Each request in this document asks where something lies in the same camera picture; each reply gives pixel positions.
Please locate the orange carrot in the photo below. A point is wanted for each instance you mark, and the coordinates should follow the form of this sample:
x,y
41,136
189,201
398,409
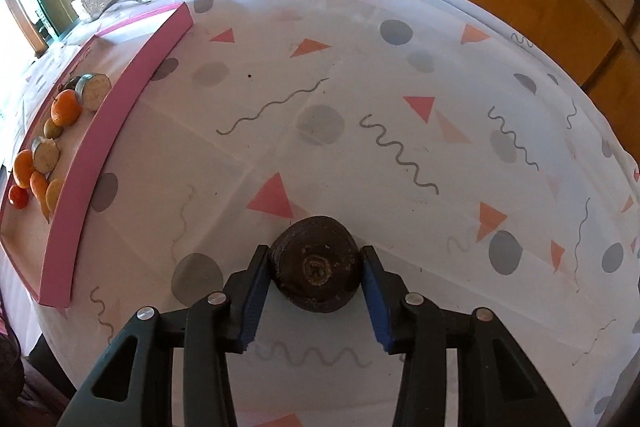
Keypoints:
x,y
40,194

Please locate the small tangerine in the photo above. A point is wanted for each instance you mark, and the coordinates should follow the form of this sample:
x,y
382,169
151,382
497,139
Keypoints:
x,y
66,108

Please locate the person's dark clothing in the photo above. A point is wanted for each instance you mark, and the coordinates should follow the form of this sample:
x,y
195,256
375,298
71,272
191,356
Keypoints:
x,y
10,357

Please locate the dark brown round fruit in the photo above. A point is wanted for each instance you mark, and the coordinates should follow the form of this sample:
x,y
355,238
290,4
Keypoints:
x,y
69,83
315,267

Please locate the pink rectangular tray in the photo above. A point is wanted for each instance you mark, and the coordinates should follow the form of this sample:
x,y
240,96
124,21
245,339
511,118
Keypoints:
x,y
100,147

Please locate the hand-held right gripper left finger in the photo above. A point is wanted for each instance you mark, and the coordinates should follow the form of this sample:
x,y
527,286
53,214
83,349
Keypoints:
x,y
252,307

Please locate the white patterned tablecloth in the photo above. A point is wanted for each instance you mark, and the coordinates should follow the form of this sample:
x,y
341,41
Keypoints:
x,y
400,82

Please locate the small yellow-green fruit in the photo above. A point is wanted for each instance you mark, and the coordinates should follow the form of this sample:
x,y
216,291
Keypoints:
x,y
52,128

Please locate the small red-orange fruit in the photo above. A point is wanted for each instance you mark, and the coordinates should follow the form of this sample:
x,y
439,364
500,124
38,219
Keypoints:
x,y
18,198

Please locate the small yellow fruit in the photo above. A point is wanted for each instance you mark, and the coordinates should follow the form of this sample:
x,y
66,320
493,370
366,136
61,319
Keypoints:
x,y
55,193

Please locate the large orange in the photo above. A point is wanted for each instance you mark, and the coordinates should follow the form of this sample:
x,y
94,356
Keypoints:
x,y
22,169

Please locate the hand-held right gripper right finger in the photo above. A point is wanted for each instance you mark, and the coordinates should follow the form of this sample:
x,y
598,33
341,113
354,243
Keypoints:
x,y
375,307

